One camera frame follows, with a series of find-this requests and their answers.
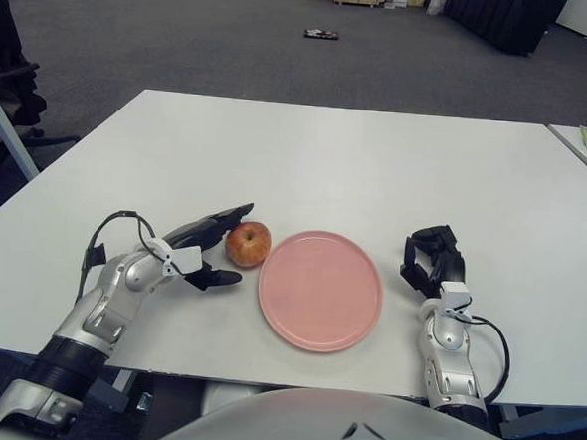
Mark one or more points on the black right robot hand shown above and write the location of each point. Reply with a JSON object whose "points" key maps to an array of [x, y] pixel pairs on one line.
{"points": [[451, 264]]}

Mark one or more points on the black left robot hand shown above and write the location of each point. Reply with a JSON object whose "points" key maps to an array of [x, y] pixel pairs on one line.
{"points": [[198, 229]]}

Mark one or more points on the red yellow apple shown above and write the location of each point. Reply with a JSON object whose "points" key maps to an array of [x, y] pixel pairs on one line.
{"points": [[248, 244]]}

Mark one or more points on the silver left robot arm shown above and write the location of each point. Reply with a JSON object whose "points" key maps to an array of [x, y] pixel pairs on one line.
{"points": [[104, 298]]}

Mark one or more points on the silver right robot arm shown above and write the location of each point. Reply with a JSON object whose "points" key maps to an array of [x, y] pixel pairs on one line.
{"points": [[448, 339]]}

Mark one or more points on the pink round plate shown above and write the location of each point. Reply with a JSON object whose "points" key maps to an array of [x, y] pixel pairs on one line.
{"points": [[320, 291]]}

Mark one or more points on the white side table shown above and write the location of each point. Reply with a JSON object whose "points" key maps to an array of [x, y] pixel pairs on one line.
{"points": [[582, 152]]}

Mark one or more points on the grey desk leg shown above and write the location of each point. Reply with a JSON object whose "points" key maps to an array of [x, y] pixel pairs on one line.
{"points": [[9, 135]]}

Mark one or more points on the grey robot torso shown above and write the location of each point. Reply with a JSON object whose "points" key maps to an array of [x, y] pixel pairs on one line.
{"points": [[311, 425]]}

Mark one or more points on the black office chair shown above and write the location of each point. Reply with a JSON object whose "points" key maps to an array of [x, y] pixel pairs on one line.
{"points": [[12, 93]]}

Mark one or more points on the dark tray on floor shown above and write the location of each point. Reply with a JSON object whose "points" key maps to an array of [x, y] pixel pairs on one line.
{"points": [[321, 33]]}

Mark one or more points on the black curtain partition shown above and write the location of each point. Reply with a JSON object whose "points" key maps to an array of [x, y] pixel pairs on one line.
{"points": [[505, 18]]}

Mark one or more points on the white plastic bag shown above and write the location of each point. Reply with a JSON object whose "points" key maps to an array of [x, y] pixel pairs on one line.
{"points": [[436, 3]]}

